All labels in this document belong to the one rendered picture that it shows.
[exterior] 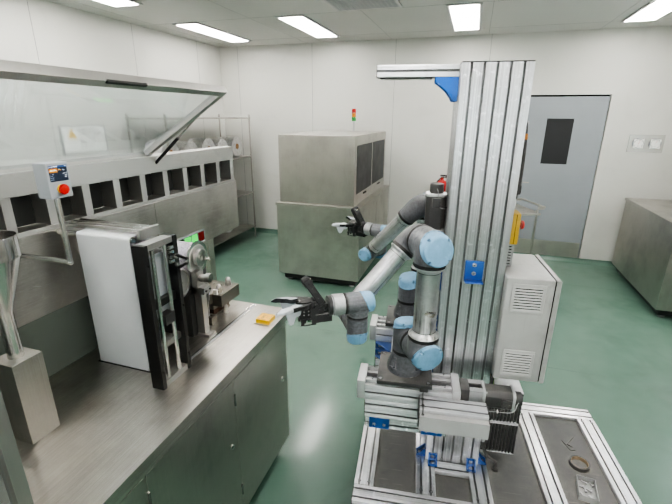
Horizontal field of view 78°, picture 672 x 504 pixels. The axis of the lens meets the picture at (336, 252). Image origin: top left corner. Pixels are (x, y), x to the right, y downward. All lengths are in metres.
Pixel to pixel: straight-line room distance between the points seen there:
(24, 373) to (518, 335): 1.73
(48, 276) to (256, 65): 5.36
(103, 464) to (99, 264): 0.68
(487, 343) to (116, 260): 1.53
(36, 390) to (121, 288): 0.41
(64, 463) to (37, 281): 0.65
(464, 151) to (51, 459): 1.68
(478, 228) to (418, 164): 4.29
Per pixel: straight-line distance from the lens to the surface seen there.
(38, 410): 1.59
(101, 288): 1.76
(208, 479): 1.86
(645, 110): 6.22
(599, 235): 6.33
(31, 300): 1.81
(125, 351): 1.83
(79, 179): 1.89
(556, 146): 6.02
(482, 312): 1.88
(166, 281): 1.58
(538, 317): 1.88
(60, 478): 1.48
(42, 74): 1.29
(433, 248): 1.42
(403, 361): 1.77
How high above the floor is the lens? 1.84
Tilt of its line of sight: 18 degrees down
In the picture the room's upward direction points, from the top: straight up
